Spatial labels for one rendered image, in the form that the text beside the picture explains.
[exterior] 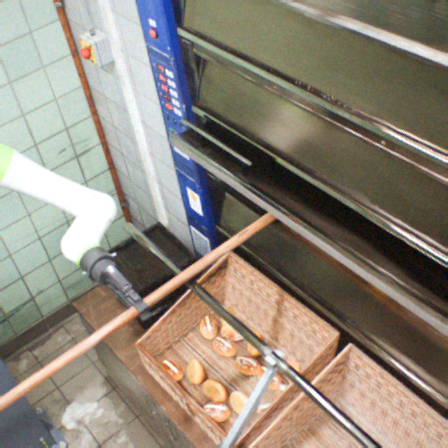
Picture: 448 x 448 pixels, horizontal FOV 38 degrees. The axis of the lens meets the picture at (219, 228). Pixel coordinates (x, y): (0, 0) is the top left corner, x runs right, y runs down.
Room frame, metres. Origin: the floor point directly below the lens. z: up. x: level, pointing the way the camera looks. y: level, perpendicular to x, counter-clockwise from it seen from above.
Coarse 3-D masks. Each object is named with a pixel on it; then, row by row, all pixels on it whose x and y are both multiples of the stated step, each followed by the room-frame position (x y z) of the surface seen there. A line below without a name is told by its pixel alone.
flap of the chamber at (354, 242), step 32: (224, 160) 1.51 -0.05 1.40; (256, 160) 1.49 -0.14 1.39; (288, 192) 1.32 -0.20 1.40; (320, 192) 1.31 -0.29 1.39; (288, 224) 1.20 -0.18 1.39; (320, 224) 1.17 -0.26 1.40; (352, 224) 1.16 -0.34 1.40; (384, 256) 1.03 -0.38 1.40; (416, 256) 1.01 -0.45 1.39; (384, 288) 0.93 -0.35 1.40; (416, 288) 0.91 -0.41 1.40
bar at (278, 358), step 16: (128, 224) 1.57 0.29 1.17; (144, 240) 1.48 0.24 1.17; (160, 256) 1.40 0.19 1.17; (176, 272) 1.32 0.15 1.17; (192, 288) 1.25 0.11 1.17; (208, 304) 1.18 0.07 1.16; (240, 320) 1.10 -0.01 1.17; (256, 336) 1.03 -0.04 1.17; (272, 352) 0.97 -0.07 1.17; (272, 368) 0.94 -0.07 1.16; (288, 368) 0.92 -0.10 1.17; (304, 384) 0.86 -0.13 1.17; (256, 400) 0.91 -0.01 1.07; (320, 400) 0.81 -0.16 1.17; (240, 416) 0.90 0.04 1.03; (336, 416) 0.77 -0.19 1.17; (240, 432) 0.88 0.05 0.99; (352, 432) 0.72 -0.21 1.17
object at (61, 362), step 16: (256, 224) 1.42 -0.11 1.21; (240, 240) 1.37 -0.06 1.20; (208, 256) 1.32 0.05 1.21; (192, 272) 1.28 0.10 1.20; (160, 288) 1.23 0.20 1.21; (176, 288) 1.24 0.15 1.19; (112, 320) 1.15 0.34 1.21; (128, 320) 1.15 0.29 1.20; (96, 336) 1.11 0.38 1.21; (80, 352) 1.07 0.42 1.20; (48, 368) 1.03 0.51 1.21; (32, 384) 1.00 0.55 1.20; (0, 400) 0.96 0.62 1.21
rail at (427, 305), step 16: (192, 144) 1.58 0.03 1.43; (208, 160) 1.50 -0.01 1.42; (240, 176) 1.39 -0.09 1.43; (256, 192) 1.32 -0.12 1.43; (288, 208) 1.23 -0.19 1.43; (304, 224) 1.16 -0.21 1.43; (336, 240) 1.08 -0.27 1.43; (352, 256) 1.02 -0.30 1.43; (368, 272) 0.98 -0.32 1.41; (384, 272) 0.95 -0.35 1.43; (400, 288) 0.90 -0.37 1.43; (416, 304) 0.86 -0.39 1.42; (432, 304) 0.84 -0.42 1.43
